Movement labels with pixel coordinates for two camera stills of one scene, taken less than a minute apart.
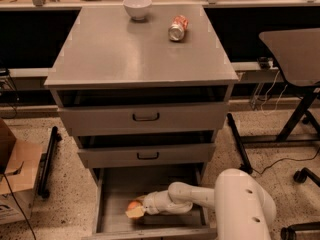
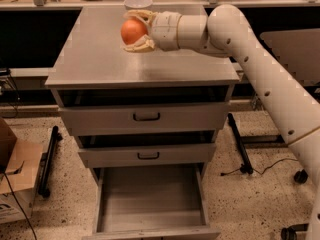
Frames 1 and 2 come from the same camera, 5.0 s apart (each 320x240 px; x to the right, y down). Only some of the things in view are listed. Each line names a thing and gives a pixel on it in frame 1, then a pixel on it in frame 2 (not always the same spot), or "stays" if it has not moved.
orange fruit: [133, 204] -> [132, 31]
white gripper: [151, 203] -> [165, 31]
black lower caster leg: [289, 232] stays
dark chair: [297, 52] stays
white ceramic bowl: [137, 7] stays
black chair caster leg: [301, 176] stays
